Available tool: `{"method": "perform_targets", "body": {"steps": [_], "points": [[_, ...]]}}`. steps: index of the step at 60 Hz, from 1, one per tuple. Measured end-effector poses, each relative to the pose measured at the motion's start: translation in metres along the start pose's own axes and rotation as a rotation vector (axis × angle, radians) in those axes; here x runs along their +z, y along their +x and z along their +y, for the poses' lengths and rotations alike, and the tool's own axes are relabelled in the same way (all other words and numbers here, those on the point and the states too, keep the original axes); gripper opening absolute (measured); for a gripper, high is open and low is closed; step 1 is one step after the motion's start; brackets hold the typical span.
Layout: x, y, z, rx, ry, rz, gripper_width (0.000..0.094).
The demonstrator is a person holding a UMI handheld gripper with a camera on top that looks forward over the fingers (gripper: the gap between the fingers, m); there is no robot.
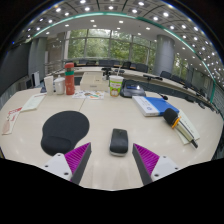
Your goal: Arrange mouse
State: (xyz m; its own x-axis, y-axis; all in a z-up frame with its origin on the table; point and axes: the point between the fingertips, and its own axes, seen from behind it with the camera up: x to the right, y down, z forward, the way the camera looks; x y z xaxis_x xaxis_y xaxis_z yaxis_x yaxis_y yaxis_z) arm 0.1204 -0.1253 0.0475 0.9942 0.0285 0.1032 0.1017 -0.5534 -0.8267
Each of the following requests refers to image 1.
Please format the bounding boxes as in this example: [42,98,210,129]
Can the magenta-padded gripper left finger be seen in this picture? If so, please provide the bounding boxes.
[42,142,92,186]

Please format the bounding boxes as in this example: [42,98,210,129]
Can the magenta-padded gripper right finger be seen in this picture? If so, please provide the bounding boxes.
[131,143,183,186]

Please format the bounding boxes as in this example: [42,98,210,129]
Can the black computer mouse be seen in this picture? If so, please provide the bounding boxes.
[109,128,129,157]

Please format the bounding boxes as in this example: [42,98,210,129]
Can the black mouse pad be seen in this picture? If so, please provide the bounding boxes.
[40,110,91,157]

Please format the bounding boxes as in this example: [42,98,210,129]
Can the black handheld microphone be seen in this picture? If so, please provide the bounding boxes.
[162,107,199,149]

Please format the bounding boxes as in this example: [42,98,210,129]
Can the blue and white book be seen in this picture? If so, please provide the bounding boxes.
[132,95,180,118]

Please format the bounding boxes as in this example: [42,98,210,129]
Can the colourful printed leaflet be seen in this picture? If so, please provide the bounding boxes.
[71,90,106,101]

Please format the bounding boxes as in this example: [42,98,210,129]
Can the white printed document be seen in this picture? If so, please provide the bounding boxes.
[20,92,47,112]

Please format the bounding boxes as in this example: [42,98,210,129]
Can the white lidded mug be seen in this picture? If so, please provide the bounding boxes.
[53,76,66,96]

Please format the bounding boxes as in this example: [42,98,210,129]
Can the red and white booklet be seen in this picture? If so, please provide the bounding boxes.
[1,106,24,136]

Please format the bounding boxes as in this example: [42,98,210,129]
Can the red drink bottle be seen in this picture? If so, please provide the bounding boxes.
[64,62,76,96]

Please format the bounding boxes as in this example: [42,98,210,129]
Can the cream cardboard box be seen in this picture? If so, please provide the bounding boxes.
[79,72,110,93]

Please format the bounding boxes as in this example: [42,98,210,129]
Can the printed drink cup with straw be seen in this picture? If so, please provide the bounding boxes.
[108,64,125,98]

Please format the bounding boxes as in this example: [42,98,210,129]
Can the curved conference table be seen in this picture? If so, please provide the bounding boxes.
[49,65,208,98]

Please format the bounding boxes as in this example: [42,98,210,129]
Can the white floor appliance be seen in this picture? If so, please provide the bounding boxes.
[32,70,41,88]

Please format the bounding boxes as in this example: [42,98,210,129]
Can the row of dark chairs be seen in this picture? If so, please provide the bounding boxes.
[64,59,214,104]

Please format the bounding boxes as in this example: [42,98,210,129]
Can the ceiling lights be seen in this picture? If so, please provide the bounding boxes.
[13,0,224,81]

